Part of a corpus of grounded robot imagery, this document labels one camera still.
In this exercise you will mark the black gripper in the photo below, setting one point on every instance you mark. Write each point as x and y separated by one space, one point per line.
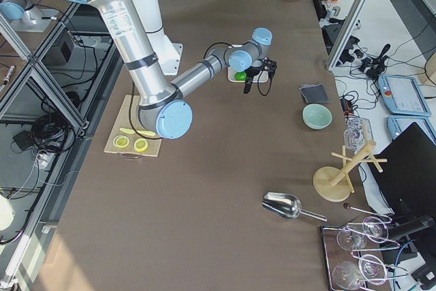
252 72

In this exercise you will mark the green lemon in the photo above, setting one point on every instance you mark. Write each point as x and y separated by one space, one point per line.
240 76

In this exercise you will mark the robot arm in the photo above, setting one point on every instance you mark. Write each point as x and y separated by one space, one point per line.
161 108
24 15

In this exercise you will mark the cream rabbit tray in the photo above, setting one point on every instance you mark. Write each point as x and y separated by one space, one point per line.
231 72

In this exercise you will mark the black glass tray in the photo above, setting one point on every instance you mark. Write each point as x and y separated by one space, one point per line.
355 270

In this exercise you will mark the grey folded cloth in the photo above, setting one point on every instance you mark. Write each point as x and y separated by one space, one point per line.
314 94

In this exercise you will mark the green ceramic bowl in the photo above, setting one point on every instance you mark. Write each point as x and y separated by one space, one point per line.
316 116

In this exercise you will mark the lemon slice half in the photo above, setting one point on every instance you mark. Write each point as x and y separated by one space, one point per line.
121 141
141 145

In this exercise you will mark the metal scoop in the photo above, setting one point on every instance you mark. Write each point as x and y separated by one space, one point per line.
287 206

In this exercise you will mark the wooden cup tree stand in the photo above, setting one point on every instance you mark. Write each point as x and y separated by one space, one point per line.
334 184

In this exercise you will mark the wooden cutting board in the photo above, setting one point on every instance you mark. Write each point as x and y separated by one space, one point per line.
127 118

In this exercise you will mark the black monitor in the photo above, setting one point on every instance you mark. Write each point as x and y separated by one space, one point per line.
408 178

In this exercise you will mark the wine glass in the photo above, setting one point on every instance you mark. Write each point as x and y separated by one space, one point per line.
375 229

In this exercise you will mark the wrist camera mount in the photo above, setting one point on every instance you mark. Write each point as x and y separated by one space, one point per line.
269 66

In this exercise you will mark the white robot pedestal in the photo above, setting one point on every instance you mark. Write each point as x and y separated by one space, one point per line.
168 53

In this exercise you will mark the aluminium frame post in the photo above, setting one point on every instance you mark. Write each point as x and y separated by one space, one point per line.
344 33

